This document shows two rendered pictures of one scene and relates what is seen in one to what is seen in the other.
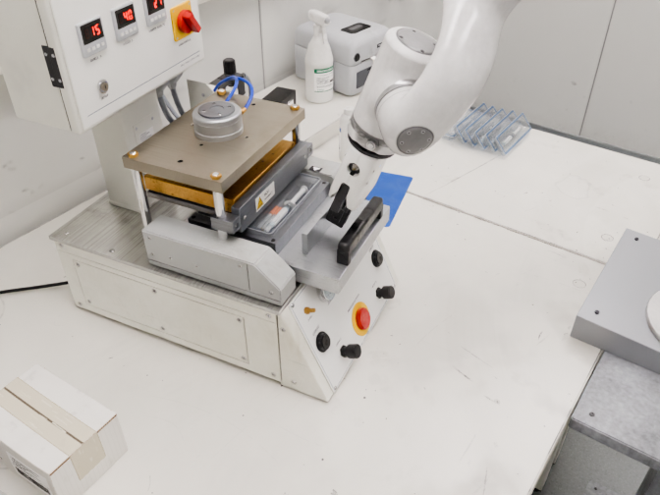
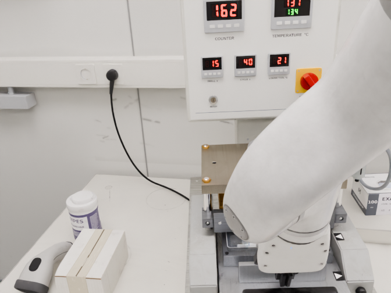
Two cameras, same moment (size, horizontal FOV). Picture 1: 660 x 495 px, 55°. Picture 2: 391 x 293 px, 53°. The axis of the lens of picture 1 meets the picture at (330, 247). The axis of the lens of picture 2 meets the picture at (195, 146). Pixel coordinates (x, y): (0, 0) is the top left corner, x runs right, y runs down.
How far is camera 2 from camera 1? 0.68 m
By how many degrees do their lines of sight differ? 58
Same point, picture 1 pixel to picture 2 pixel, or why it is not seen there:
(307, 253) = (239, 282)
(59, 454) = (67, 271)
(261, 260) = (197, 257)
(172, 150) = (223, 156)
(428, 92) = (234, 177)
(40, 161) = not seen: hidden behind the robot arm
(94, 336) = (180, 246)
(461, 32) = (280, 128)
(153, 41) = (271, 86)
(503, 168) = not seen: outside the picture
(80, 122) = (189, 114)
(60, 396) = (106, 250)
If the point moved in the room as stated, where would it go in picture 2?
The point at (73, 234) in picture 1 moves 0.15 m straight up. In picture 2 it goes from (198, 183) to (195, 134)
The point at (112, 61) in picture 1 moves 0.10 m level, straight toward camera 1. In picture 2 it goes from (226, 87) to (194, 98)
